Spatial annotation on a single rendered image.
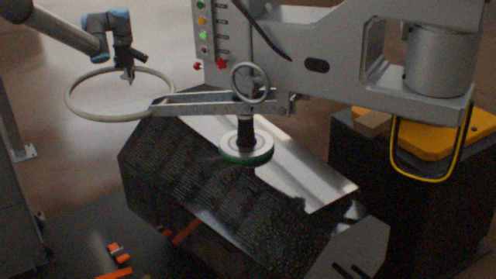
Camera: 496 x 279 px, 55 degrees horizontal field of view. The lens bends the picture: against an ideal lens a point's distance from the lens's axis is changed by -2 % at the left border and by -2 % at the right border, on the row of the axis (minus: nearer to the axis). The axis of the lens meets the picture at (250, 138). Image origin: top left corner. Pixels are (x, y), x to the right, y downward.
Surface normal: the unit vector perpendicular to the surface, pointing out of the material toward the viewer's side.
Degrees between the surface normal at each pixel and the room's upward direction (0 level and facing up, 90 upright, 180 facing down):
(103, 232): 0
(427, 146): 0
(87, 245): 0
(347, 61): 90
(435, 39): 90
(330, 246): 90
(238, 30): 90
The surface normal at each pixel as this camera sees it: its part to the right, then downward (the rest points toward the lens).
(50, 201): -0.04, -0.85
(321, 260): 0.58, 0.42
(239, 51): -0.50, 0.47
